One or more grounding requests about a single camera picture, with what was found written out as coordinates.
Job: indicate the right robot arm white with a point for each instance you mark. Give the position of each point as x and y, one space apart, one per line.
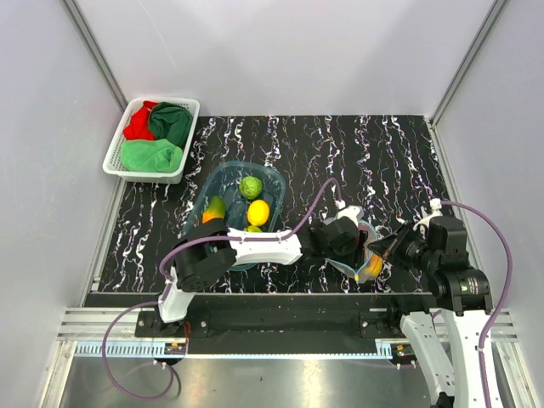
465 375

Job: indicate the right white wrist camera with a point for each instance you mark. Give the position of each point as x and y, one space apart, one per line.
422 225

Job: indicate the blue translucent plastic tub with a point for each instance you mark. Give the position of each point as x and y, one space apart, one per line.
234 183

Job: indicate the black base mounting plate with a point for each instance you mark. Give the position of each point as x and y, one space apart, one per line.
340 324

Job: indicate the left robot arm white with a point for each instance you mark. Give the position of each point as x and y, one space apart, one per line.
179 291

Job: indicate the clear zip top bag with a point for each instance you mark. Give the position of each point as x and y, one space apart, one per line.
356 256

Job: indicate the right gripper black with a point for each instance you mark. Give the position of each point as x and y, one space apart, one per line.
391 247

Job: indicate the green orange fake mango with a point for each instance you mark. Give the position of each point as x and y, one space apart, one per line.
216 209

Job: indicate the light green cloth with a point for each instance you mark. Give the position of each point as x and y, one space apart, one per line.
150 156

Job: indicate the white plastic basket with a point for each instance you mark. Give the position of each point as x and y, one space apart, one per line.
112 163

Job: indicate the dark green cloth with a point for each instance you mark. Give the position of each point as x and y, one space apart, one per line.
170 122

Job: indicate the yellow orange fake mango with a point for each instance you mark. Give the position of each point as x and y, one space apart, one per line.
374 267

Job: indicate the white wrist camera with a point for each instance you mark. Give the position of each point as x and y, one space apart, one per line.
422 225
352 212

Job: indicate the red cloth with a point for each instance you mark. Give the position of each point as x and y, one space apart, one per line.
138 126

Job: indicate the yellow fake lemon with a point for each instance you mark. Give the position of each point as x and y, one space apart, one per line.
258 213

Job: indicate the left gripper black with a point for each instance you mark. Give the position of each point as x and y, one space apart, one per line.
356 253

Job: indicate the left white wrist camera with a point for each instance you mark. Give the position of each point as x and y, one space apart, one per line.
352 212

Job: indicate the green fake vegetable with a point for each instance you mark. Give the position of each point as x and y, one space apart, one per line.
251 187

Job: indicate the green fake apple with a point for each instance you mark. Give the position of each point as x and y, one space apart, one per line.
252 228

